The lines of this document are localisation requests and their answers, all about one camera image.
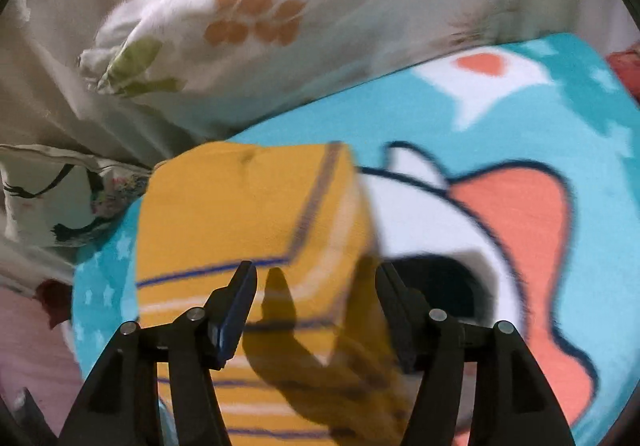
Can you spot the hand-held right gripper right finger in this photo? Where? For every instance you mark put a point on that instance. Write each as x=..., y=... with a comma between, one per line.
x=402, y=326

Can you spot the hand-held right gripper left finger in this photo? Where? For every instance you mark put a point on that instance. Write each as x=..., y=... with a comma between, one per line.
x=234, y=323

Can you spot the mustard striped sweater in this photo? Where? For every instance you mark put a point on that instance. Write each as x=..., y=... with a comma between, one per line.
x=235, y=211

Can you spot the teal star printed blanket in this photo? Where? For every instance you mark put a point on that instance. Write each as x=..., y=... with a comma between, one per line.
x=500, y=166

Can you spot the pink floral bed sheet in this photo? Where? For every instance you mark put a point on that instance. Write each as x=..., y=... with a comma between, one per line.
x=30, y=356

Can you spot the black and white floral pillow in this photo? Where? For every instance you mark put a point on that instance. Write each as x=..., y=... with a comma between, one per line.
x=55, y=201

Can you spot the beige cloth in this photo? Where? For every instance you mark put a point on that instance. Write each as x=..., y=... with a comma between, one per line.
x=55, y=91

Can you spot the white leaf print pillow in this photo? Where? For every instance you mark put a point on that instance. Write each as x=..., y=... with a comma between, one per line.
x=280, y=16

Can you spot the red cloth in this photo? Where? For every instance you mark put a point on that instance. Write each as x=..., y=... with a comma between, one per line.
x=626, y=71

